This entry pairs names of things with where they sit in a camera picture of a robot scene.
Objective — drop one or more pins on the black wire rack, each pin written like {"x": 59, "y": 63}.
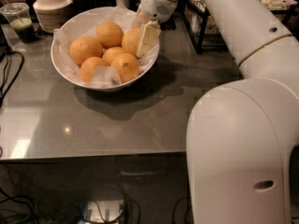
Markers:
{"x": 201, "y": 27}

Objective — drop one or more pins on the stack of paper bowls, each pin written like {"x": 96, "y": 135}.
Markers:
{"x": 51, "y": 14}

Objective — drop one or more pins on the small orange in middle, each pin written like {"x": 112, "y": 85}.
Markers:
{"x": 111, "y": 53}

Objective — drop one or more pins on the white paper bowl liner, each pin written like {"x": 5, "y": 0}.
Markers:
{"x": 104, "y": 76}

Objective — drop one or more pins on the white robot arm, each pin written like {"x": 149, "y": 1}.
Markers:
{"x": 241, "y": 135}

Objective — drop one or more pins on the plastic cup with green drink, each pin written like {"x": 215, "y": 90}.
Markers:
{"x": 18, "y": 16}

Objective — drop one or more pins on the white ceramic bowl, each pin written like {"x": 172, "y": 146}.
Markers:
{"x": 93, "y": 19}

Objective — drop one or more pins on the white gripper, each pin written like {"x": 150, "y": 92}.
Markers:
{"x": 154, "y": 6}

